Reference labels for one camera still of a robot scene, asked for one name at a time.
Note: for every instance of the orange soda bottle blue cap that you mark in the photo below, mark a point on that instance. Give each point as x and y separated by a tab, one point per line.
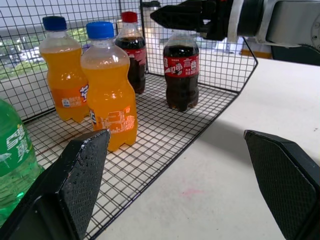
65	82
110	95

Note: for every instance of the dark lidded clear tumbler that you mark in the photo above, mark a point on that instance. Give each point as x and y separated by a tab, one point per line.
152	8

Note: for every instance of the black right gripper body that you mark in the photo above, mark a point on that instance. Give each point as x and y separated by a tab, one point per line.
217	20

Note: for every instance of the cola bottle red label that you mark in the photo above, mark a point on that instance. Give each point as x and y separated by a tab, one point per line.
181	82

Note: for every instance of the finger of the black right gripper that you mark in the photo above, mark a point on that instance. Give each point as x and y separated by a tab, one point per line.
180	10
182	23

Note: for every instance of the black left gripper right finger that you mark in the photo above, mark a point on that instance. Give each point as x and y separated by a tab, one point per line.
285	180

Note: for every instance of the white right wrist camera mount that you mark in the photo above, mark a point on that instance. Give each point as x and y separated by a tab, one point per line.
235	20

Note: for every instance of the black machine housing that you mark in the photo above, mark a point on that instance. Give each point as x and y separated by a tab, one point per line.
295	56

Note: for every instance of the cola bottle red cap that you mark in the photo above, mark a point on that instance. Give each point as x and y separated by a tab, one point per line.
135	52

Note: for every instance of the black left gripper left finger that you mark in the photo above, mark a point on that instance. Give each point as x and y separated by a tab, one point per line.
75	175

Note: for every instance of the green soda bottle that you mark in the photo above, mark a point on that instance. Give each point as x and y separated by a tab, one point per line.
15	162

